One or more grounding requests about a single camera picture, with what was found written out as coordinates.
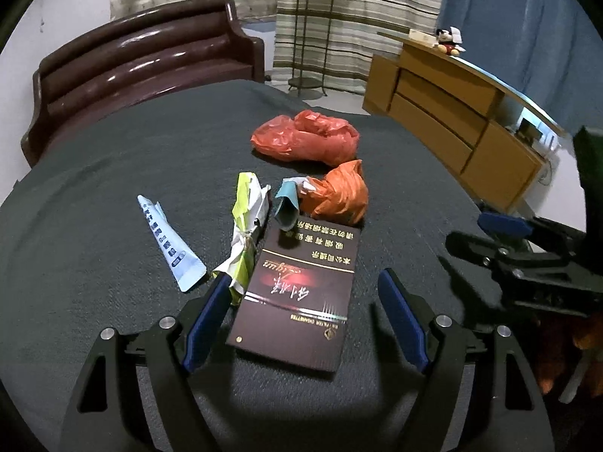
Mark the white flat box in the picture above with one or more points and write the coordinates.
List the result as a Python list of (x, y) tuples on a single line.
[(421, 36)]

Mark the white blue tube wrapper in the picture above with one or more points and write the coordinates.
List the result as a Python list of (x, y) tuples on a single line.
[(169, 245)]

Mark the orange plastic bag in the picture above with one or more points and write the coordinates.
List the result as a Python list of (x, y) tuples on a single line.
[(337, 193)]

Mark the wooden cabinet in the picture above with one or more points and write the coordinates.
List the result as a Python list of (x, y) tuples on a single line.
[(499, 160)]

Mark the mouse plush toy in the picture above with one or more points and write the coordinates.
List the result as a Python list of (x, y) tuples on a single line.
[(447, 47)]

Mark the red plastic bag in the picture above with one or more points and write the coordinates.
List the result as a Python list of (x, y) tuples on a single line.
[(311, 143)]

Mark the green yellow wrapper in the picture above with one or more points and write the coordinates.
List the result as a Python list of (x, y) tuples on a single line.
[(247, 207)]

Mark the dark cigarette carton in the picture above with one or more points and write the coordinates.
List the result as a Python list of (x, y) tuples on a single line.
[(292, 310)]

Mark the teal paper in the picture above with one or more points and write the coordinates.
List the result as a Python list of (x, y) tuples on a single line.
[(285, 207)]

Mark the striped curtain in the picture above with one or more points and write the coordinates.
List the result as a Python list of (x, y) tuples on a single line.
[(377, 9)]

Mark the blue curtain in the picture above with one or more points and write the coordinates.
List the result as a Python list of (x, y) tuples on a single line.
[(518, 33)]

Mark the brown leather sofa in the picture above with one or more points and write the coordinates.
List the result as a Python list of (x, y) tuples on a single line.
[(141, 56)]

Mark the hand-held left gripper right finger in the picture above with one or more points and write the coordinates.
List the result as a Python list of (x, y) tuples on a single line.
[(405, 320)]

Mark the black metal plant stand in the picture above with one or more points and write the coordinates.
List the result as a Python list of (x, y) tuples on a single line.
[(306, 82)]

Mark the small dark box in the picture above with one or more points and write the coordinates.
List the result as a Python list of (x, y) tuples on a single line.
[(527, 131)]

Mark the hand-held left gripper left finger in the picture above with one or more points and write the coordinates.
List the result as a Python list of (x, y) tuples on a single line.
[(205, 325)]

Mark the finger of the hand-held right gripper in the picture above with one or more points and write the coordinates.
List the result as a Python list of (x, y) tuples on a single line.
[(476, 247), (504, 226)]

